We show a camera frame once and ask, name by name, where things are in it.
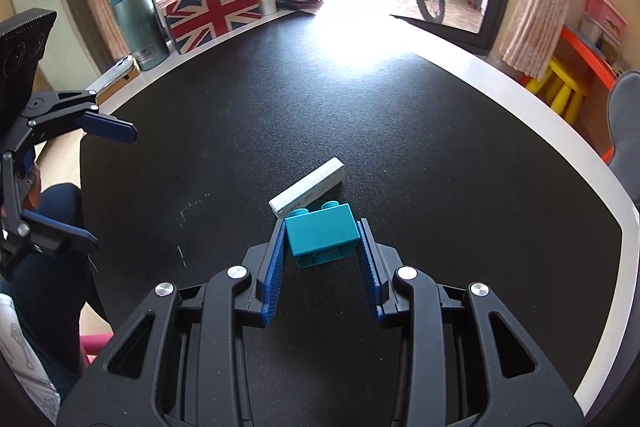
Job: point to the pink storage box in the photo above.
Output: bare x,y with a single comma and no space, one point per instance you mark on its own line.
607,9

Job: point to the smartphone in clear case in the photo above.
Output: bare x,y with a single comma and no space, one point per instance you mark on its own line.
115,74

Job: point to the green thermos bottle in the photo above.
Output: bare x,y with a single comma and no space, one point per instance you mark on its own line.
140,27

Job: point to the person's white printed shirt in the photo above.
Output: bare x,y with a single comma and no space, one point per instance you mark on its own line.
25,367

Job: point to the yellow plastic stool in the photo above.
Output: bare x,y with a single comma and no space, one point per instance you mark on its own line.
567,79

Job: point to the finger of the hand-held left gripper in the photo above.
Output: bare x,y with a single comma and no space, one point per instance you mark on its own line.
110,129
65,234

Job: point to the flag print tissue box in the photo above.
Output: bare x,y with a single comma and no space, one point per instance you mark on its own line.
210,14

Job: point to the teal toy brick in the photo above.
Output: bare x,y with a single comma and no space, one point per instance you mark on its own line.
320,234

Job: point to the pink stool seat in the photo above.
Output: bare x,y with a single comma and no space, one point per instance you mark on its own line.
97,349

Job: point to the white cabinet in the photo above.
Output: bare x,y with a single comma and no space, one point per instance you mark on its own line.
50,7

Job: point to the small white box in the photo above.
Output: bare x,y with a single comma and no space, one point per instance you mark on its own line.
310,187

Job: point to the person's blue trousers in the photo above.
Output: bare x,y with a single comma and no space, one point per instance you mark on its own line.
50,297

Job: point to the orange children's table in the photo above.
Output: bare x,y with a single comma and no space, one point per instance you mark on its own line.
585,49

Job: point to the grey sofa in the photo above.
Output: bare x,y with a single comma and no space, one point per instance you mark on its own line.
627,117

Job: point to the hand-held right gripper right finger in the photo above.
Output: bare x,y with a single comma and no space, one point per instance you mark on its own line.
370,272

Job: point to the grey storage box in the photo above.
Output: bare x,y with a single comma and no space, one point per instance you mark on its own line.
592,29

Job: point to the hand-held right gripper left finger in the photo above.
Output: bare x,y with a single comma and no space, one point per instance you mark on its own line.
272,267

